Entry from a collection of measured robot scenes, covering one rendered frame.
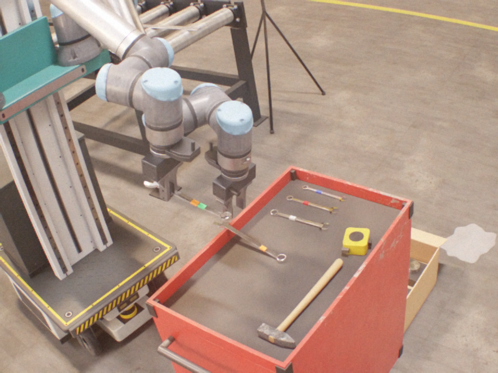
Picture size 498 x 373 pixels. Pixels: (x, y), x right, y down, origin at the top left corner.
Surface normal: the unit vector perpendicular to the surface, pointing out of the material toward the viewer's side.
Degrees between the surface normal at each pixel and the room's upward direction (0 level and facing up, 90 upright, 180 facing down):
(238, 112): 17
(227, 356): 90
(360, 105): 0
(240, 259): 0
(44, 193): 90
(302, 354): 90
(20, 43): 90
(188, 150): 12
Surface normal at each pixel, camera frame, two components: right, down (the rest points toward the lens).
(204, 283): -0.15, -0.80
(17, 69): 0.71, 0.32
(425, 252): -0.61, 0.54
